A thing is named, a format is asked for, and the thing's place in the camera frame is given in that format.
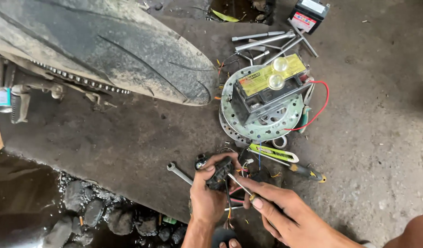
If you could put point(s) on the person's right hand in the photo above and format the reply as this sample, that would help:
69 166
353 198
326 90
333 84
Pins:
287 213

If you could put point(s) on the person's left hand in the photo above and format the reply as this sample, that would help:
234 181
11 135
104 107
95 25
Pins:
202 199

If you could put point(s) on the thin metal screwdriver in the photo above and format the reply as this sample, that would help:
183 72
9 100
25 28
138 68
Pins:
239 184

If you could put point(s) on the silver open-end wrench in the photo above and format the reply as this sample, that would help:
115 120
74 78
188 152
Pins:
178 174

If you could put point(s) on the small black round part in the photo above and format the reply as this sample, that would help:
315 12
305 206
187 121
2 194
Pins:
200 162

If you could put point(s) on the small green plastic scrap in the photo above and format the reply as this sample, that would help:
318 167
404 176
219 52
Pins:
169 219

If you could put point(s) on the person's foot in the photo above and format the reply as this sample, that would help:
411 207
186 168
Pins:
230 243

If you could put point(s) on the green yellow utility knife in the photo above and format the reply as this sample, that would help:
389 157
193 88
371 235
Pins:
273 153

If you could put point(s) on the silver drilled brake disc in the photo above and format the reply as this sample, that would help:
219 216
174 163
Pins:
287 120
228 132

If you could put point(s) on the heap of dark rocks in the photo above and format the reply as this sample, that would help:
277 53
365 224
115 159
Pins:
94 213

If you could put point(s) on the black battery yellow label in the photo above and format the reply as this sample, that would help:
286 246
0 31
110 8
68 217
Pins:
263 96

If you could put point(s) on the person's knee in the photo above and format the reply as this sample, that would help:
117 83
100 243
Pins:
411 232

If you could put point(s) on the clear round bulb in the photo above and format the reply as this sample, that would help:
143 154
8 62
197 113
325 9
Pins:
276 82
279 64

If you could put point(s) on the small bent metal wrench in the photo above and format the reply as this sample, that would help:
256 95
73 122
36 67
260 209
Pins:
247 57

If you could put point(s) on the long metal tube socket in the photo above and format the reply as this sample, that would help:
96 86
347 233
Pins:
263 42

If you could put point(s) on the short metal tube socket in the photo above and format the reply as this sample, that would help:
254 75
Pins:
256 35

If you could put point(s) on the yellow green leaf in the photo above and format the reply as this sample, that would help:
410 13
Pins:
225 16

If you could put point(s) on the dusty motorcycle tire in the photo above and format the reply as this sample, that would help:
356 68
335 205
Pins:
94 38

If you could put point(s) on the black battery red label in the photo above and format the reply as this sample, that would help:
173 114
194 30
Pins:
307 15

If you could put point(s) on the black ribbed footpeg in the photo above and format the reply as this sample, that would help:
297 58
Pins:
20 106

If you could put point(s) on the white teal can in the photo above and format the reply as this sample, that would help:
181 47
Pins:
2 100

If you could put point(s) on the motorcycle swingarm frame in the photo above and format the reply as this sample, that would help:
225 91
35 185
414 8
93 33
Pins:
42 84

